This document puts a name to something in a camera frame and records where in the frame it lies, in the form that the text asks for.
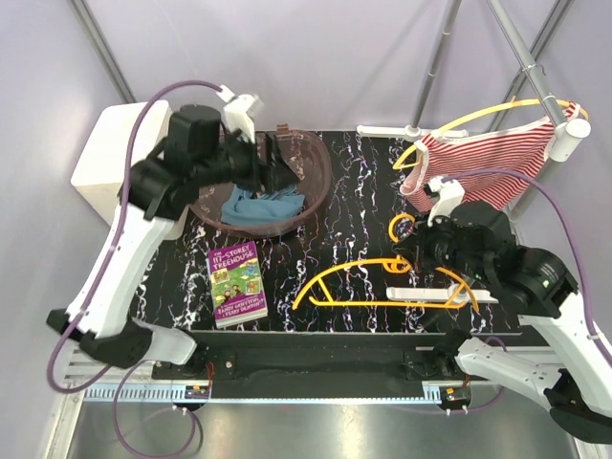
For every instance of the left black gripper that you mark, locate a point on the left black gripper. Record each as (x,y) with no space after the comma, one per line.
(276,172)

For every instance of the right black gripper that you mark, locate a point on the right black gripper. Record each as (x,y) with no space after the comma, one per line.
(415,247)

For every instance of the orange plastic hanger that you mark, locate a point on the orange plastic hanger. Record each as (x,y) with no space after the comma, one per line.
(384,282)

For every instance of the blue tank top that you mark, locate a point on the blue tank top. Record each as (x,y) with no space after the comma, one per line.
(245,208)

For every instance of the yellow plastic hanger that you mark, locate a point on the yellow plastic hanger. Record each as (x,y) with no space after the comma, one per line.
(573,128)

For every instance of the red white striped top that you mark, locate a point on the red white striped top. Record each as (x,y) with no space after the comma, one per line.
(520,149)

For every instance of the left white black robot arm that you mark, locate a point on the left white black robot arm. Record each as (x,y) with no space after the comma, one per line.
(203,147)

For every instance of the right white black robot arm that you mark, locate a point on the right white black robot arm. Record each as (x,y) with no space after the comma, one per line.
(476,240)

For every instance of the brown transparent oval basket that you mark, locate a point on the brown transparent oval basket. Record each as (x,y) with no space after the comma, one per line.
(308,157)

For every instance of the black marble pattern mat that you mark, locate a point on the black marble pattern mat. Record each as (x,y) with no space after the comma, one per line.
(363,198)

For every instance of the purple treehouse book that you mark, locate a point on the purple treehouse book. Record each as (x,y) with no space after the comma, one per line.
(236,284)

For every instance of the white rectangular bin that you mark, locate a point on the white rectangular bin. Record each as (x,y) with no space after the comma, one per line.
(99,171)

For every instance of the white grey clothes rack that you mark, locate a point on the white grey clothes rack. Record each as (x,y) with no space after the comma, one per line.
(529,82)

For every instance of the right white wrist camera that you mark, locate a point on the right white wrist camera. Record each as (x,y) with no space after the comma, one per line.
(450,195)

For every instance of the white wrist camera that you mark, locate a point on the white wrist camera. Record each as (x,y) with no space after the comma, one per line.
(239,111)
(450,195)

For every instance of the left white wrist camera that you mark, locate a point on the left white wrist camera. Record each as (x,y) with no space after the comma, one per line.
(239,111)

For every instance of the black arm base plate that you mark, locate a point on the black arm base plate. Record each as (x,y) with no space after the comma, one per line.
(314,367)

